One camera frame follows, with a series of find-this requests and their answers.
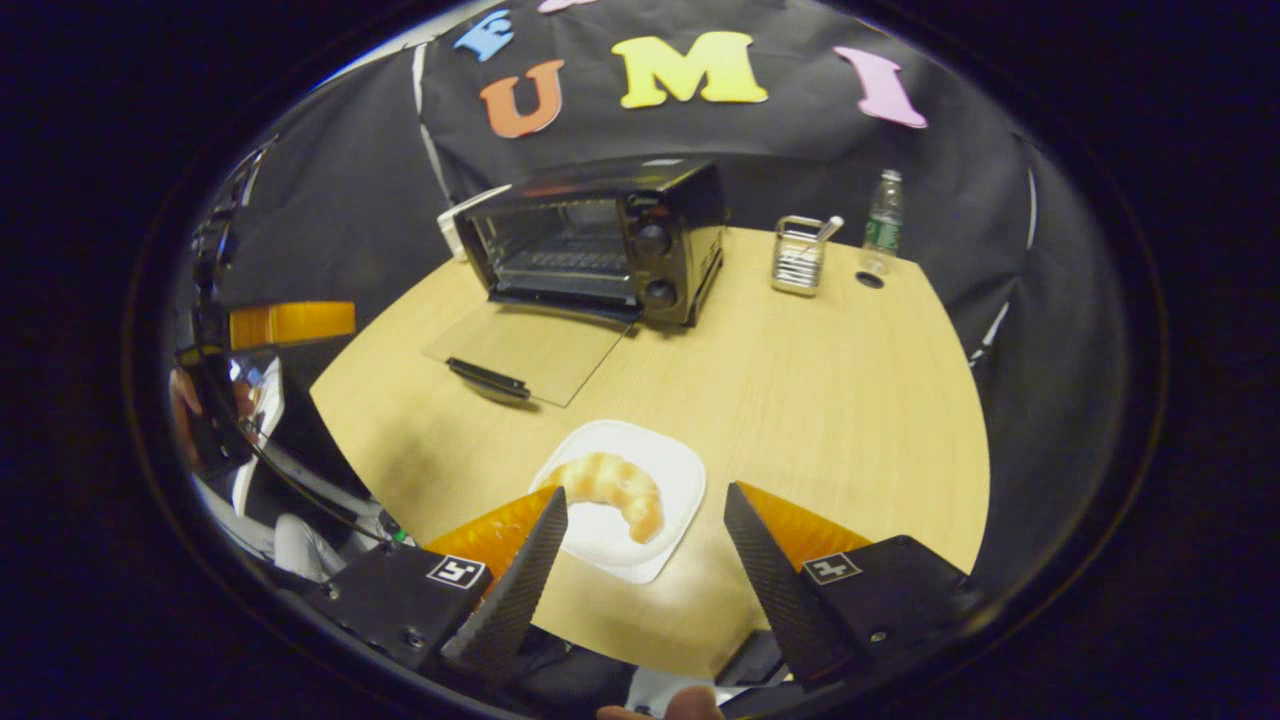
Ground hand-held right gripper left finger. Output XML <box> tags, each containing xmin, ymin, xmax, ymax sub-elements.
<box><xmin>300</xmin><ymin>487</ymin><xmax>569</xmax><ymax>686</ymax></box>

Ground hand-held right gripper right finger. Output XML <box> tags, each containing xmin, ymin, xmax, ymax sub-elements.
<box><xmin>722</xmin><ymin>482</ymin><xmax>986</xmax><ymax>691</ymax></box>

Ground golden croissant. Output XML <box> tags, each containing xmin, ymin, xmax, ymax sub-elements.
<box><xmin>545</xmin><ymin>452</ymin><xmax>667</xmax><ymax>546</ymax></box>

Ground black electric oven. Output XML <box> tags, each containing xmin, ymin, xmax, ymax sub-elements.
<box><xmin>422</xmin><ymin>158</ymin><xmax>728</xmax><ymax>409</ymax></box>

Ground person's white shirt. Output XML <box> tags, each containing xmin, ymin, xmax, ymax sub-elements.
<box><xmin>228</xmin><ymin>354</ymin><xmax>291</xmax><ymax>507</ymax></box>

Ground person's light trousers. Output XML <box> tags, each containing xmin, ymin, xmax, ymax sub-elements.
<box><xmin>270</xmin><ymin>512</ymin><xmax>353</xmax><ymax>584</ymax></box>

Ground white square plate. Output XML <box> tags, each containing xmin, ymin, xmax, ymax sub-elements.
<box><xmin>527</xmin><ymin>419</ymin><xmax>708</xmax><ymax>586</ymax></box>

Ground white toaster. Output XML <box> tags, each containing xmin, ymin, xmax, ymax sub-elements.
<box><xmin>437</xmin><ymin>184</ymin><xmax>513</xmax><ymax>263</ymax></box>

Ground metal utensil holder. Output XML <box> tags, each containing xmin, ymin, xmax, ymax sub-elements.
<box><xmin>770</xmin><ymin>214</ymin><xmax>827</xmax><ymax>298</ymax></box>

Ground white utensil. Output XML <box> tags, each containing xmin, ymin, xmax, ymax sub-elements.
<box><xmin>800</xmin><ymin>215</ymin><xmax>846</xmax><ymax>263</ymax></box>

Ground clear green-label water bottle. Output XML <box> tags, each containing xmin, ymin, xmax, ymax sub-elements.
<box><xmin>860</xmin><ymin>168</ymin><xmax>905</xmax><ymax>277</ymax></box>

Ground black cable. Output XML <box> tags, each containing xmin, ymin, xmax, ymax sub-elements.
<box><xmin>238</xmin><ymin>418</ymin><xmax>403</xmax><ymax>547</ymax></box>

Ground dark metal frame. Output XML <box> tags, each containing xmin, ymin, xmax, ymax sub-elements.
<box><xmin>188</xmin><ymin>138</ymin><xmax>278</xmax><ymax>347</ymax></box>

